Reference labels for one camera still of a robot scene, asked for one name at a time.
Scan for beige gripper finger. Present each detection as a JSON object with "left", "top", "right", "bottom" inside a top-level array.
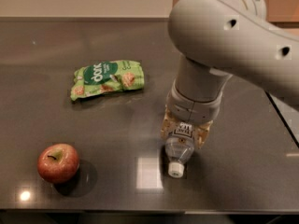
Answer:
[
  {"left": 161, "top": 107, "right": 178, "bottom": 140},
  {"left": 194, "top": 121, "right": 213, "bottom": 148}
]

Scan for red apple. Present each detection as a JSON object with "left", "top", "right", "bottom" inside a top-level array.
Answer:
[{"left": 37, "top": 144, "right": 79, "bottom": 184}]

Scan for green snack bag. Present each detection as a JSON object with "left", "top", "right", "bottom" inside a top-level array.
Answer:
[{"left": 70, "top": 60, "right": 145, "bottom": 101}]

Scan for clear plastic water bottle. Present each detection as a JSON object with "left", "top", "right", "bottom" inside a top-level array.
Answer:
[{"left": 165, "top": 122, "right": 194, "bottom": 178}]

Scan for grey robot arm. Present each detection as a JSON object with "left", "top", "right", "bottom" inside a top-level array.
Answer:
[{"left": 161, "top": 0, "right": 299, "bottom": 147}]

